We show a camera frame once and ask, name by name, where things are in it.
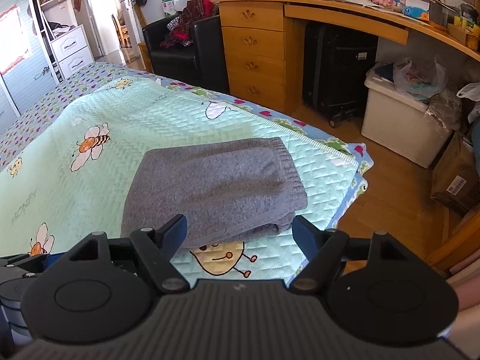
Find grey knit trousers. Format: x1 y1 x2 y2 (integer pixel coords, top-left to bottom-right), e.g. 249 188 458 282
120 137 308 249

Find dark red clothes pile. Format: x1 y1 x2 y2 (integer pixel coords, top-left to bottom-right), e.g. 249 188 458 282
160 0 215 48

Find blue cartoon bed sheet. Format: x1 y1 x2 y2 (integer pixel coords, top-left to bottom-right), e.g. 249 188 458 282
0 61 375 233

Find brown cardboard box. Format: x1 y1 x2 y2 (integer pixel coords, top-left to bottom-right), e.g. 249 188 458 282
430 133 479 215

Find white plastic storage bin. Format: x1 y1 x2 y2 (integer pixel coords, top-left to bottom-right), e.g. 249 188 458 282
361 70 452 168

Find black suitcase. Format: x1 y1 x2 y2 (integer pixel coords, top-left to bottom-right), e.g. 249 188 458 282
302 21 378 127

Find black leather armchair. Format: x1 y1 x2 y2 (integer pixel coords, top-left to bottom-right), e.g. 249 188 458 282
142 15 230 94

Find clear plastic bag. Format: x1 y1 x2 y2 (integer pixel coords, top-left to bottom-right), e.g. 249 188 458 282
393 57 448 101

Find sliding door wardrobe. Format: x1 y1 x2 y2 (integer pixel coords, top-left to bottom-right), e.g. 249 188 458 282
0 0 57 131

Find white drawer cabinet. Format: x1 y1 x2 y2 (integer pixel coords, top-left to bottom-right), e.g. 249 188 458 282
50 25 94 79

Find wooden desk with drawers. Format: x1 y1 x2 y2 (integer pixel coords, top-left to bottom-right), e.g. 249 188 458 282
216 0 479 119

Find blue fish toy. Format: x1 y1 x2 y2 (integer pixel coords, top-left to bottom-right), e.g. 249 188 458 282
403 6 430 22

